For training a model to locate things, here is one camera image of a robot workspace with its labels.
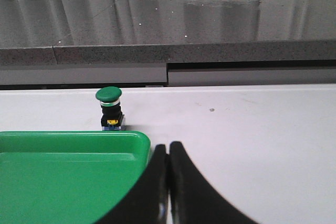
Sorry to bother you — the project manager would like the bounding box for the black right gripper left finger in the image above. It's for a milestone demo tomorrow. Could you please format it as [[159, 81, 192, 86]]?
[[97, 144, 168, 223]]

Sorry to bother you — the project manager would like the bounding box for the green plastic tray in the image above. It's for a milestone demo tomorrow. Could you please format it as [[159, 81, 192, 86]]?
[[1, 131, 151, 223]]

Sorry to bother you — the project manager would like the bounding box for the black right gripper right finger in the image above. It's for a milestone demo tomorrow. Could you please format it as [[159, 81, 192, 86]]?
[[169, 142, 255, 223]]

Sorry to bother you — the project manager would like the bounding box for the green mushroom push button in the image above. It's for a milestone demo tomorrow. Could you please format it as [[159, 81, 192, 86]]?
[[96, 87, 126, 131]]

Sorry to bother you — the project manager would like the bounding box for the grey stone counter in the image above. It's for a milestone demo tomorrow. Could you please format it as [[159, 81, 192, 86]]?
[[1, 0, 335, 89]]

